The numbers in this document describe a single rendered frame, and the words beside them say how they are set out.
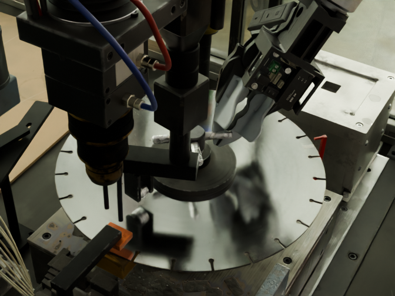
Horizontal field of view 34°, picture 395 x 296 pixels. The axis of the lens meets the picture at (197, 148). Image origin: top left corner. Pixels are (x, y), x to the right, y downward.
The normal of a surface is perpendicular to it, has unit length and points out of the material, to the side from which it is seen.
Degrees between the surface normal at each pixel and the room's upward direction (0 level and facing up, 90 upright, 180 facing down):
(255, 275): 0
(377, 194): 0
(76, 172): 0
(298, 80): 78
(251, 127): 57
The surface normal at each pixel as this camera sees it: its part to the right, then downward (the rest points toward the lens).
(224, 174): 0.11, -0.73
